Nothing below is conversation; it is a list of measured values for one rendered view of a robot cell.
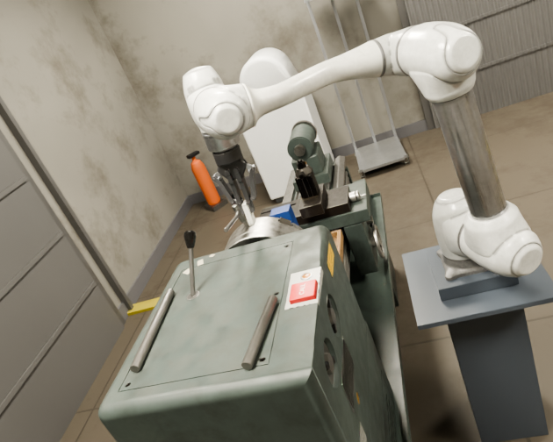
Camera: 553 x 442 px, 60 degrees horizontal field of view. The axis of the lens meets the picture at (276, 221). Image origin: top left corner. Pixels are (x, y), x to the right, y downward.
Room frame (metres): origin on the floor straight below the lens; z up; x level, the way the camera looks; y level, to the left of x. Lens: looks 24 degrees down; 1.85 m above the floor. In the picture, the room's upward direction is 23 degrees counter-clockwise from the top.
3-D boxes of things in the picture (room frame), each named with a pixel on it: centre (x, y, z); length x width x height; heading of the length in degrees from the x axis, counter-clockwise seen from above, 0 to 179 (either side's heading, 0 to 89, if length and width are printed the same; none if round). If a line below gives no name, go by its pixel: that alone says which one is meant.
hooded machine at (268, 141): (4.64, -0.42, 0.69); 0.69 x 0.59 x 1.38; 73
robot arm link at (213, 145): (1.26, 0.05, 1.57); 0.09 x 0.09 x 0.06
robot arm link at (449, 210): (1.36, -0.56, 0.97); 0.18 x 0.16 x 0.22; 7
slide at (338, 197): (1.99, -0.13, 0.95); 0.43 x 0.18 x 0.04; 72
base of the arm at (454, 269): (1.39, -0.57, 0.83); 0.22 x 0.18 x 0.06; 163
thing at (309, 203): (1.94, -0.18, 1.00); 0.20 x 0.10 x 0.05; 162
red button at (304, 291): (0.90, 0.01, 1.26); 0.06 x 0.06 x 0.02; 72
